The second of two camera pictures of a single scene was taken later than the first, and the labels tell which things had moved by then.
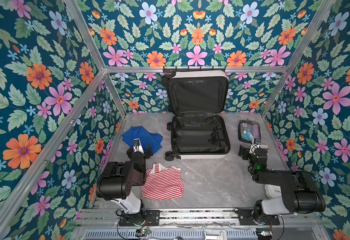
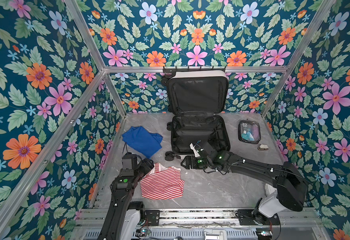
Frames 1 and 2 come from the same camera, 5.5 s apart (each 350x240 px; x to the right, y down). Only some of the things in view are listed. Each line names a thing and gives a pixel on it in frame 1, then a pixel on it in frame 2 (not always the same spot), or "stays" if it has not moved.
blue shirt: [154, 140] stays
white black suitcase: [197, 101] stays
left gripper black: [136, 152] to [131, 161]
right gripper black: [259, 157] to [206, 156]
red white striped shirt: [162, 182] stays
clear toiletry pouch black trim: [248, 130] stays
